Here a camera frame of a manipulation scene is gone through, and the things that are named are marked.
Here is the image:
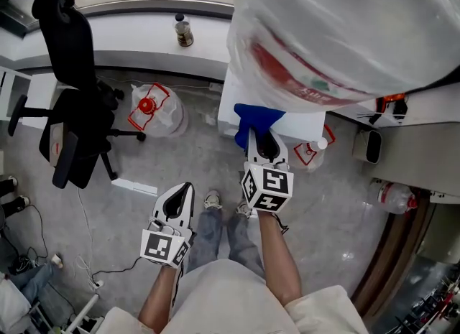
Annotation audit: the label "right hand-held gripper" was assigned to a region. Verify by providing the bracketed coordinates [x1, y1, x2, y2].
[241, 129, 295, 213]

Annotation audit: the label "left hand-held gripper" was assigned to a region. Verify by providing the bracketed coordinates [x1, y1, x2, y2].
[139, 182, 197, 269]

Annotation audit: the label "blue cloth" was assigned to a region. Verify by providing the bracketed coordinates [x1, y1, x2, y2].
[233, 103, 287, 152]

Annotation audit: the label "white water dispenser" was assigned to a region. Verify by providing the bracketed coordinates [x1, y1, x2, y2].
[217, 66, 328, 143]

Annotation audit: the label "person's left forearm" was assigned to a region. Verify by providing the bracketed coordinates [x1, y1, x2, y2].
[138, 266, 180, 333]

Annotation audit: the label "person's right forearm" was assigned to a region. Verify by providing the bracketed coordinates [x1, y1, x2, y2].
[257, 212, 303, 307]

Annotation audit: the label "large red-label water jug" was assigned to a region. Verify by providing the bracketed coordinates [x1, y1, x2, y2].
[226, 0, 460, 113]

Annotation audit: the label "person's left shoe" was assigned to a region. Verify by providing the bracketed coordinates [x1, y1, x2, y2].
[203, 190, 223, 210]

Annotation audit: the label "person's shoe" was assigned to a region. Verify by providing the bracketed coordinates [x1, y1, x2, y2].
[203, 190, 223, 210]
[235, 199, 252, 218]

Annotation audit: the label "person's blue jeans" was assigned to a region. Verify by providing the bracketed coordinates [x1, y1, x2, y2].
[186, 206, 265, 276]

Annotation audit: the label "white flat board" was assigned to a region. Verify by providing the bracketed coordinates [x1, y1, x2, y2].
[111, 177, 158, 197]

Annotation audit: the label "person's right shoe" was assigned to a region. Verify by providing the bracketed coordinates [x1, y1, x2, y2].
[235, 199, 252, 218]

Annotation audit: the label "empty jug with red cap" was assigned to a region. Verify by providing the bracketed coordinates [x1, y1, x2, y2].
[127, 82, 188, 139]

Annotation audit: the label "white waste bin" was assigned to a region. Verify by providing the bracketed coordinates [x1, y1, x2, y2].
[351, 129, 382, 164]

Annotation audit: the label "person's beige shirt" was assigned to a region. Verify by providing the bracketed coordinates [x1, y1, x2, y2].
[95, 259, 369, 334]

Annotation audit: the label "empty jug lying bagged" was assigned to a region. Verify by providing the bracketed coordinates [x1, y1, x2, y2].
[368, 177, 420, 215]

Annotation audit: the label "orange bag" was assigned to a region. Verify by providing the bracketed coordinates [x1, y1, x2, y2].
[375, 92, 407, 111]

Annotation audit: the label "small cardboard box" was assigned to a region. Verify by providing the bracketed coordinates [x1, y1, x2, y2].
[48, 122, 69, 167]

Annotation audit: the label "black pouch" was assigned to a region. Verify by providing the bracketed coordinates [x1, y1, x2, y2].
[393, 99, 409, 120]

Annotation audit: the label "dark drink bottle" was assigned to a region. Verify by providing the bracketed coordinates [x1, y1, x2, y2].
[173, 12, 195, 48]

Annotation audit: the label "white chair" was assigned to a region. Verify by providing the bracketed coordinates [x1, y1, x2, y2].
[0, 66, 57, 131]

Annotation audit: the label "black office chair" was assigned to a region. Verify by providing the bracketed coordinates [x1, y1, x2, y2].
[7, 0, 147, 190]

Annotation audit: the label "empty jug with red handle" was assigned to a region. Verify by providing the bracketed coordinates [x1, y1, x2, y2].
[293, 124, 337, 174]

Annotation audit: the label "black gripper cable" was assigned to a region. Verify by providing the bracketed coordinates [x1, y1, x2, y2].
[172, 266, 185, 308]
[272, 213, 290, 235]

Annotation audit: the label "white floor cable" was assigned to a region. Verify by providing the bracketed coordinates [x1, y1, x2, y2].
[73, 187, 105, 290]

